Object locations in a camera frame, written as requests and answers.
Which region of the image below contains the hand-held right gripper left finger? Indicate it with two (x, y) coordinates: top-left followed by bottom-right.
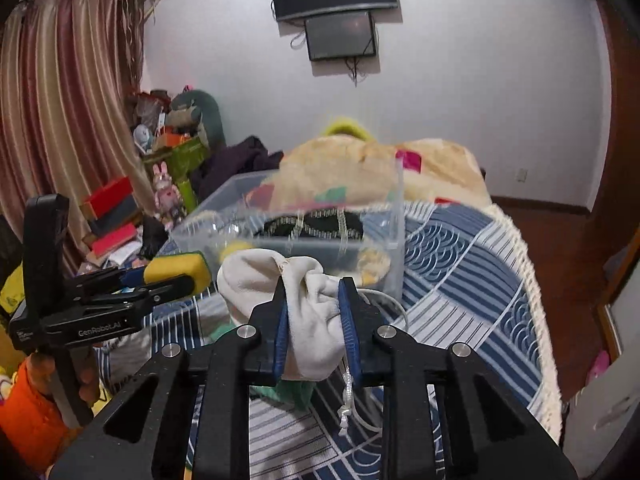
(49, 279), (291, 480)

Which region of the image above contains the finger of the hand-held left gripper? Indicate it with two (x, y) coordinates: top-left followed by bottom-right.
(74, 265), (152, 295)
(142, 273), (196, 313)

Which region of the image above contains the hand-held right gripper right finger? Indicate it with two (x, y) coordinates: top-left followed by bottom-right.
(338, 276), (578, 480)

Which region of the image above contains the yellow sponge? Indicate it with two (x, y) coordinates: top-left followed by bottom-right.
(144, 254), (209, 297)
(219, 239), (257, 267)

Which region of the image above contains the white drawstring cloth bag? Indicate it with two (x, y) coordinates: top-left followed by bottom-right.
(216, 252), (383, 437)

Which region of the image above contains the clear plastic storage box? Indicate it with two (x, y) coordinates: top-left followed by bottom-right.
(169, 161), (407, 307)

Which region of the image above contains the person's left forearm orange sleeve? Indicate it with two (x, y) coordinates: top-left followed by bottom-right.
(0, 359), (71, 472)

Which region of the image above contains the person's left hand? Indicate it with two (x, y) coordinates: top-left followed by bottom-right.
(29, 349), (102, 407)

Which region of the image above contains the yellow bag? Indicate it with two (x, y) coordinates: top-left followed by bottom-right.
(0, 264), (27, 323)

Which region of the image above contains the green cloth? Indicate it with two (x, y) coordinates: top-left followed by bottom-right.
(204, 322), (315, 412)

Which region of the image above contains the stack of red boxes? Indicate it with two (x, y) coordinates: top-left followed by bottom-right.
(81, 175), (145, 257)

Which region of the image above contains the beige fluffy cloth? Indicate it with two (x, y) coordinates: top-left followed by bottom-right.
(356, 249), (392, 282)

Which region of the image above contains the pink bunny toy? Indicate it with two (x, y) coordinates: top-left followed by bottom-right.
(152, 162), (184, 224)

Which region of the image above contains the black knitted cloth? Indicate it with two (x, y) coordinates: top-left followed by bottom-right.
(249, 209), (367, 257)

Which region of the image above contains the blue patterned blanket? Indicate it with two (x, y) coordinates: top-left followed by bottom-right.
(94, 199), (567, 480)

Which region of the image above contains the green cardboard box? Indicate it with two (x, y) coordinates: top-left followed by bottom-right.
(142, 137), (209, 202)

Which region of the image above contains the dark purple clothing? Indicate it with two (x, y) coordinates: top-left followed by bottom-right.
(191, 135), (284, 202)

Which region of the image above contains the striped brown curtain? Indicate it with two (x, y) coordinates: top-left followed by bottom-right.
(0, 0), (160, 281)

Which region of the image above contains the beige plush blanket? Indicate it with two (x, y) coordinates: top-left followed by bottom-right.
(276, 136), (495, 212)

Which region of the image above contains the green dinosaur plush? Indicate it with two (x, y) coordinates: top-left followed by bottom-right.
(166, 88), (227, 152)

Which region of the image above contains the yellow-green plush toy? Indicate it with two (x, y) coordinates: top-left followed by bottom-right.
(319, 115), (377, 142)

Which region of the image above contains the white cabinet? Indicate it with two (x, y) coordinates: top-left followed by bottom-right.
(564, 305), (640, 463)

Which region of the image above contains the white cable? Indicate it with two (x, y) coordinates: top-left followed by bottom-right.
(359, 287), (410, 333)

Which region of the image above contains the black monitor cable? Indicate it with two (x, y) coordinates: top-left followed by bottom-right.
(345, 57), (369, 87)

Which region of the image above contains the small black wall monitor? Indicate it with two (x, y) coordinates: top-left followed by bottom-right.
(304, 11), (378, 62)

